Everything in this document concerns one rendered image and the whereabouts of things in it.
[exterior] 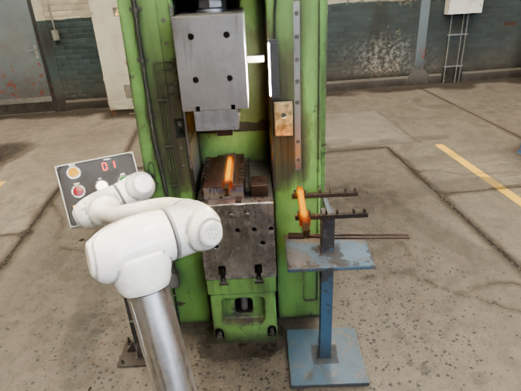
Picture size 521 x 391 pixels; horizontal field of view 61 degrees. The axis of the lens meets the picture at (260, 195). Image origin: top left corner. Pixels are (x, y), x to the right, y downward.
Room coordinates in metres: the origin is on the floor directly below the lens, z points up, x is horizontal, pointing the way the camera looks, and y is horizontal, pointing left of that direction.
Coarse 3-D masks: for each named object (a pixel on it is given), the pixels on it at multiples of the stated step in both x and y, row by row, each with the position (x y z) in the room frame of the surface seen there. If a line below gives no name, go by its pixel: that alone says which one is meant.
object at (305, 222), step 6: (300, 186) 1.92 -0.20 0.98; (300, 192) 1.85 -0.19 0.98; (300, 198) 1.80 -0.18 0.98; (300, 204) 1.74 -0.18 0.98; (300, 210) 1.68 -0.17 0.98; (306, 210) 1.68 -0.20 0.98; (306, 216) 1.62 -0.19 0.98; (300, 222) 1.59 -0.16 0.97; (306, 222) 1.57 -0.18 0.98; (306, 228) 1.52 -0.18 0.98; (306, 234) 1.50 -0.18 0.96
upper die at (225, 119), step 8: (200, 112) 1.96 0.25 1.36; (208, 112) 1.96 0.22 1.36; (216, 112) 1.96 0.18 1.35; (224, 112) 1.96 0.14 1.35; (232, 112) 1.96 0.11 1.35; (200, 120) 1.96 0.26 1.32; (208, 120) 1.96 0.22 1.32; (216, 120) 1.96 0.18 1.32; (224, 120) 1.96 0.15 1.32; (232, 120) 1.96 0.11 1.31; (200, 128) 1.96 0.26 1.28; (208, 128) 1.96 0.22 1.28; (216, 128) 1.96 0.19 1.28; (224, 128) 1.96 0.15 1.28; (232, 128) 1.96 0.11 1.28
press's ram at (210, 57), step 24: (192, 24) 1.96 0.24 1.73; (216, 24) 1.96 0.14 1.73; (240, 24) 1.96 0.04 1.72; (192, 48) 1.96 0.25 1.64; (216, 48) 1.96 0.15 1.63; (240, 48) 1.96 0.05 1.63; (192, 72) 1.96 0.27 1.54; (216, 72) 1.96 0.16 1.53; (240, 72) 1.96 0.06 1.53; (192, 96) 1.96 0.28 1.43; (216, 96) 1.96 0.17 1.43; (240, 96) 1.96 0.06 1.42
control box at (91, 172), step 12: (108, 156) 1.89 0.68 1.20; (120, 156) 1.91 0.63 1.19; (132, 156) 1.92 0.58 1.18; (60, 168) 1.80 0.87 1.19; (84, 168) 1.83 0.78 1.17; (96, 168) 1.84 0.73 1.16; (108, 168) 1.86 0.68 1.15; (120, 168) 1.88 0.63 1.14; (132, 168) 1.89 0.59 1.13; (60, 180) 1.77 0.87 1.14; (72, 180) 1.78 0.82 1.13; (84, 180) 1.80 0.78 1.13; (96, 180) 1.81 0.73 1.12; (108, 180) 1.83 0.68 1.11; (72, 192) 1.75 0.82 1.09; (84, 192) 1.77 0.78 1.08; (72, 204) 1.73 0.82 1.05; (72, 216) 1.70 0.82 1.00; (72, 228) 1.71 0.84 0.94
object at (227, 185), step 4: (228, 160) 2.25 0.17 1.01; (232, 160) 2.25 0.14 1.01; (228, 164) 2.18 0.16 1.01; (232, 164) 2.21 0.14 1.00; (228, 168) 2.13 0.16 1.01; (228, 172) 2.08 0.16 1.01; (228, 176) 2.03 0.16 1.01; (228, 180) 1.98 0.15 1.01; (224, 184) 1.91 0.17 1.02; (228, 184) 1.91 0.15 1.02; (224, 188) 1.87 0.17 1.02; (228, 188) 1.87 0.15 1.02; (228, 192) 1.88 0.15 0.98
